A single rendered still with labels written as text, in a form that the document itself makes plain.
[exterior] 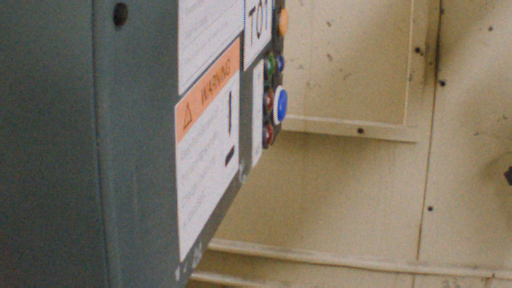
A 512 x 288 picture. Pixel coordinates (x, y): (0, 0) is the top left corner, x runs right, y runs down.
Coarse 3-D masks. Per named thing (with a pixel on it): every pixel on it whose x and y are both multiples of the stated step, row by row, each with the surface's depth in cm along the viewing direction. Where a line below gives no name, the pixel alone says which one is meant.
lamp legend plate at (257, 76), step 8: (256, 72) 72; (256, 80) 73; (256, 88) 73; (256, 96) 73; (256, 104) 74; (256, 112) 74; (256, 120) 74; (256, 128) 74; (256, 136) 75; (256, 144) 75; (256, 152) 75; (256, 160) 76
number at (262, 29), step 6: (258, 0) 70; (264, 0) 73; (258, 6) 71; (264, 6) 73; (258, 12) 71; (264, 12) 73; (258, 18) 71; (264, 18) 73; (258, 24) 71; (264, 24) 74; (258, 30) 72; (264, 30) 74; (258, 36) 72; (264, 36) 74; (258, 42) 72
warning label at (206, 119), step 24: (216, 72) 60; (192, 96) 54; (216, 96) 60; (192, 120) 55; (216, 120) 61; (192, 144) 55; (216, 144) 61; (192, 168) 56; (216, 168) 62; (192, 192) 56; (216, 192) 62; (192, 216) 56; (192, 240) 57
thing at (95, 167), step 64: (0, 0) 38; (64, 0) 38; (128, 0) 41; (0, 64) 40; (64, 64) 39; (128, 64) 42; (256, 64) 73; (0, 128) 41; (64, 128) 40; (128, 128) 43; (0, 192) 42; (64, 192) 41; (128, 192) 44; (0, 256) 43; (64, 256) 43; (128, 256) 44; (192, 256) 57
